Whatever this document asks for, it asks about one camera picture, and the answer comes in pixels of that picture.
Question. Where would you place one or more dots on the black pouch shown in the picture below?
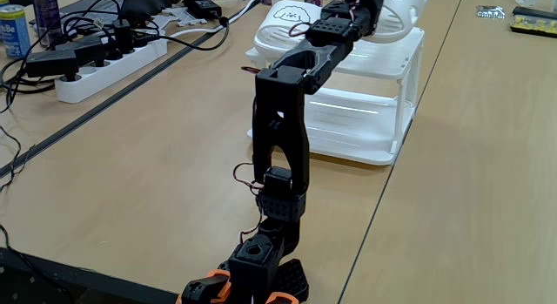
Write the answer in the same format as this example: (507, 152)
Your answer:
(152, 3)

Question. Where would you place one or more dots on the white slipper with dog print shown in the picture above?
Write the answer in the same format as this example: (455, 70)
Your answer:
(278, 29)
(404, 16)

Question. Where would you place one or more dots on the white power strip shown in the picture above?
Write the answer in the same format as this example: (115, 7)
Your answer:
(109, 73)

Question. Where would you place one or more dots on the black and yellow device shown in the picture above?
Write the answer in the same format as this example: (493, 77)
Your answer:
(535, 23)

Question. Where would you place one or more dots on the blue drink can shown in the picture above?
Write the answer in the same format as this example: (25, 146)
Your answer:
(15, 31)

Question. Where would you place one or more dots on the small silver sticker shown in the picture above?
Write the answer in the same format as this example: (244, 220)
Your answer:
(491, 12)

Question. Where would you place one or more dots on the black power plug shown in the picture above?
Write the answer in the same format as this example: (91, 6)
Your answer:
(123, 36)

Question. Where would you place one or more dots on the black charger brick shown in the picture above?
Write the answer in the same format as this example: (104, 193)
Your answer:
(202, 7)

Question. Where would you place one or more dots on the small white plastic bracket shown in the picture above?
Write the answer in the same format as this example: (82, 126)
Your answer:
(189, 16)
(159, 24)

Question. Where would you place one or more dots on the dark laptop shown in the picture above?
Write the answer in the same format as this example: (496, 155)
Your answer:
(87, 10)

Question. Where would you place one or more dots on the black plug adapter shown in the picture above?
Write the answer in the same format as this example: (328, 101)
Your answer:
(50, 64)
(82, 49)

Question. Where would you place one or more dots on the tall purple drink can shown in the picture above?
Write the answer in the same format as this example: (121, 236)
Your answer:
(45, 12)

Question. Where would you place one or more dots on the white plastic shoe rack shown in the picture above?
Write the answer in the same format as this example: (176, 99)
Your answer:
(361, 121)

